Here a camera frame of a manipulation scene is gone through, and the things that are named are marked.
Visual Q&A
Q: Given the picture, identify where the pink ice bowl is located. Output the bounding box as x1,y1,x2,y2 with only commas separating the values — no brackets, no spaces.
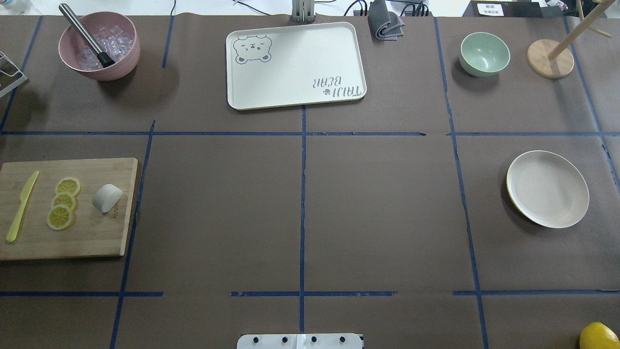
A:
58,12,141,81

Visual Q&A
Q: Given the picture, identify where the lemon slice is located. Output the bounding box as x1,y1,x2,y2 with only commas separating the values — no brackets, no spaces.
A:
54,177,82,197
50,192,77,211
46,205,75,231

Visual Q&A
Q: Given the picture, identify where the grey folded cloth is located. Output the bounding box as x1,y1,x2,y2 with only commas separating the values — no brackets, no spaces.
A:
368,0,404,41

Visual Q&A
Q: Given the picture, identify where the aluminium frame post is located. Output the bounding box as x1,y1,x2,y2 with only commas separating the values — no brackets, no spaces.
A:
292,0,316,24

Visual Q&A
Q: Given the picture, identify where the bottom lemon slice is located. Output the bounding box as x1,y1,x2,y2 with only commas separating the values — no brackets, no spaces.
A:
46,205,75,231

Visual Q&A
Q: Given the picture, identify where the white column base plate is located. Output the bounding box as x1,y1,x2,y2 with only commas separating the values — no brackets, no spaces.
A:
236,333,365,349

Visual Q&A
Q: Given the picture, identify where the middle lemon slice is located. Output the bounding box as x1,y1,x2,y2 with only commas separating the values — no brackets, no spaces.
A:
50,192,77,211

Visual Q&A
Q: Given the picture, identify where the cream round plate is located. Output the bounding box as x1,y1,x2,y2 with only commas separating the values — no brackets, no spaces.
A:
506,150,590,228

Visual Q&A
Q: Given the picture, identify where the yellow lemon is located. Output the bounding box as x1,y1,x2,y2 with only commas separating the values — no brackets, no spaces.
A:
578,322,620,349

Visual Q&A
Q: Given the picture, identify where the bamboo cutting board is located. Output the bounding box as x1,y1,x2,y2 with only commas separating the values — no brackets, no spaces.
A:
0,158,138,260

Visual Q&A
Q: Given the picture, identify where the white steamed bun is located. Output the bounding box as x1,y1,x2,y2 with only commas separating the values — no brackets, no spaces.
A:
92,183,123,213

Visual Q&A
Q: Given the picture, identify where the wooden mug stand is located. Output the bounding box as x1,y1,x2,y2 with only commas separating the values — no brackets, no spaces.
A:
526,0,614,79

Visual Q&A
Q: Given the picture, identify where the yellow plastic knife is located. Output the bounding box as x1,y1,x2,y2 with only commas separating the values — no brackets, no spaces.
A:
6,171,39,243

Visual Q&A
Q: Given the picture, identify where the steel black-tipped muddler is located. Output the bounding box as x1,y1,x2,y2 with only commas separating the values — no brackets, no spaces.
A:
58,3,115,68

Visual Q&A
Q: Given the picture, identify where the top lemon slice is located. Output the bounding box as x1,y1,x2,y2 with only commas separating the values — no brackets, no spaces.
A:
54,177,82,197

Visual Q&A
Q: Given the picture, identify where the green bowl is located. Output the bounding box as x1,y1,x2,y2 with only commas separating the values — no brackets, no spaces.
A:
459,32,511,78

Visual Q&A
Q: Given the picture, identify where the wire cup rack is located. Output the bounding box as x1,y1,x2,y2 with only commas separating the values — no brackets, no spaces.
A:
0,51,28,98

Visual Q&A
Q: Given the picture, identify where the cream bear tray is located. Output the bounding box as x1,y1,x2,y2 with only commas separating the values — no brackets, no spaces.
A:
226,22,368,111

